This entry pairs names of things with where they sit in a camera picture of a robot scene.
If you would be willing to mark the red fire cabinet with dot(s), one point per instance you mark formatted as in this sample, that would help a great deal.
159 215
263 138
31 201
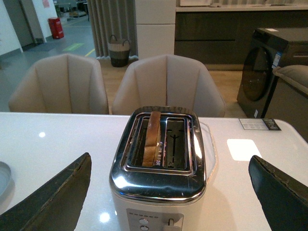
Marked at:
56 28

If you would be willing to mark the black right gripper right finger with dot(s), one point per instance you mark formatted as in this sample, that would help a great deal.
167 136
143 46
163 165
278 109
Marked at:
284 200

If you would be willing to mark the dark washing machine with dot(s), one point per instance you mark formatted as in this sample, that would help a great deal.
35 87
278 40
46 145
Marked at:
269 48

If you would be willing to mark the white tall cabinet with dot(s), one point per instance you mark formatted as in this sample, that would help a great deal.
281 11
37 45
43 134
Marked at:
155 24

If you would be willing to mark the grey round plate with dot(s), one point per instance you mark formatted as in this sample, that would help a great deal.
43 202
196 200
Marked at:
5 177

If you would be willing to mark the dark kitchen counter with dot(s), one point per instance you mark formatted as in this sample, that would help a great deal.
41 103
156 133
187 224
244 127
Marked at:
224 37

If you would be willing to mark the beige chair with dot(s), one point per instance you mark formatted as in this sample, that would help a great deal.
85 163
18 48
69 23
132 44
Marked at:
169 80
65 83

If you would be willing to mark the beige chair right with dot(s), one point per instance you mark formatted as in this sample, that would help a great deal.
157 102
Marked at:
169 80

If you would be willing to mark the white silver toaster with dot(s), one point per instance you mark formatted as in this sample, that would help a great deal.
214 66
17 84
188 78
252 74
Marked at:
169 196

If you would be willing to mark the beige chair left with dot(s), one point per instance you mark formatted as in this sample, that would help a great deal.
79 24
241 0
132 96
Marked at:
65 83

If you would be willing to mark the white microwave oven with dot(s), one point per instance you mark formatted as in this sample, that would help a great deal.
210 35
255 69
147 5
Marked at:
195 3

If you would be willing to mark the slice of bread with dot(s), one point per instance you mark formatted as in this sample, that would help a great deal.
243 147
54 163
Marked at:
152 148

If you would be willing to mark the grey curtain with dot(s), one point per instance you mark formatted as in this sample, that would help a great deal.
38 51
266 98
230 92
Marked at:
112 17

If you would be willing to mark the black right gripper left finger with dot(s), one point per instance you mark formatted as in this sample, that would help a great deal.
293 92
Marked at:
56 205

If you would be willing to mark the black white info card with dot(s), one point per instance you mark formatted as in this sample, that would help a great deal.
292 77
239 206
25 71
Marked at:
259 124

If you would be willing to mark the woven basket with handles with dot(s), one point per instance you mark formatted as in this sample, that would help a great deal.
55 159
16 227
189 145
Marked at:
119 50

